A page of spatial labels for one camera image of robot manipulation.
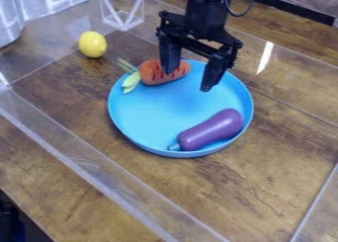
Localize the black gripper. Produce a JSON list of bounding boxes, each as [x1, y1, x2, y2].
[[157, 0, 244, 92]]

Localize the orange toy carrot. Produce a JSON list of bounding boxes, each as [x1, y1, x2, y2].
[[118, 58, 192, 94]]

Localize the blue round tray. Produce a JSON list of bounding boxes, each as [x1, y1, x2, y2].
[[107, 60, 254, 158]]

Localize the purple toy eggplant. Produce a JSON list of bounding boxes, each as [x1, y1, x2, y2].
[[169, 109, 245, 151]]

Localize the yellow toy lemon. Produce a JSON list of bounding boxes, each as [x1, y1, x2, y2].
[[78, 31, 107, 58]]

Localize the grey white curtain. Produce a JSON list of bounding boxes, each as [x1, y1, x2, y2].
[[0, 0, 90, 48]]

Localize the clear acrylic corner bracket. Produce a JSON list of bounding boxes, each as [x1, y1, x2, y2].
[[99, 0, 145, 32]]

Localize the black cable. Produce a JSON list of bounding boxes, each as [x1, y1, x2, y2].
[[224, 0, 257, 18]]

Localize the clear acrylic enclosure wall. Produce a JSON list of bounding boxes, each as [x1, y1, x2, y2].
[[0, 0, 338, 242]]

